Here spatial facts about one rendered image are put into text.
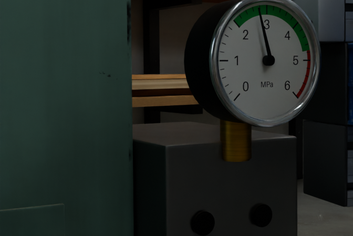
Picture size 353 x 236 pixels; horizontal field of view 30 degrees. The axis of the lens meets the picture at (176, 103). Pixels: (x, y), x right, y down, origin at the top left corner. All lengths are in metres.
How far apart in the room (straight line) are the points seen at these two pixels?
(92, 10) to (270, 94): 0.10
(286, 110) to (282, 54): 0.03
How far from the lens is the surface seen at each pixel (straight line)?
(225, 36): 0.30
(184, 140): 0.34
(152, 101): 2.77
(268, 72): 0.31
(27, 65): 0.33
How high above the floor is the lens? 0.66
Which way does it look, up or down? 3 degrees down
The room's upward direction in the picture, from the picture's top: 1 degrees counter-clockwise
